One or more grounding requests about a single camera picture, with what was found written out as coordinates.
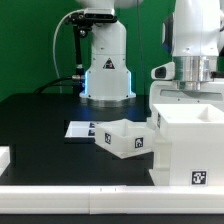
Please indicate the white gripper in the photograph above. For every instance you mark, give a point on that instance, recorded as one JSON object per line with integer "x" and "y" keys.
{"x": 167, "y": 92}

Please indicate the large white drawer cabinet box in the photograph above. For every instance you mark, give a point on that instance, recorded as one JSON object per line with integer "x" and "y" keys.
{"x": 188, "y": 145}

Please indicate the white drawer without knob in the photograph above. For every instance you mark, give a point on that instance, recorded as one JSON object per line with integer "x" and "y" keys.
{"x": 124, "y": 138}

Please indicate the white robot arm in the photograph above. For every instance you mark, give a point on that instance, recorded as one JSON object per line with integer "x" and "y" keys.
{"x": 193, "y": 34}

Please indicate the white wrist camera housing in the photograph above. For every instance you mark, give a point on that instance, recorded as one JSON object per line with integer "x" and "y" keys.
{"x": 164, "y": 72}

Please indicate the black camera on stand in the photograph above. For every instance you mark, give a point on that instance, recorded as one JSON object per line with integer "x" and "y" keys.
{"x": 82, "y": 22}

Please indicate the white front rail bar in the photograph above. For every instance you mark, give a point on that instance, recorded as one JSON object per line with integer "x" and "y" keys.
{"x": 111, "y": 200}

